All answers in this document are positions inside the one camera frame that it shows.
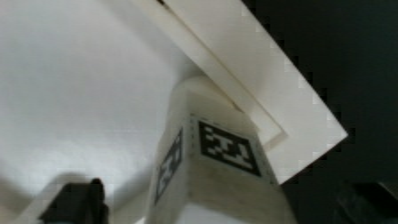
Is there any white table leg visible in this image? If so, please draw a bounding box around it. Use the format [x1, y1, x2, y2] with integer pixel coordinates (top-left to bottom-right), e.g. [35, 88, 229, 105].
[144, 76, 298, 224]

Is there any white square table top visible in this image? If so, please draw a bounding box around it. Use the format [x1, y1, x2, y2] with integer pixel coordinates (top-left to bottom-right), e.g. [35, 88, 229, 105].
[0, 0, 346, 224]

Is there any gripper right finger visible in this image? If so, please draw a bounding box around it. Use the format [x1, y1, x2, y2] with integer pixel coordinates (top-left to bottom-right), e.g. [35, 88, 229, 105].
[332, 182, 398, 224]

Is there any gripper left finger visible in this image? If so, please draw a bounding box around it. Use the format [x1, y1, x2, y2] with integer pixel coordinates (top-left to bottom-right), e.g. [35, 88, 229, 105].
[39, 178, 108, 224]

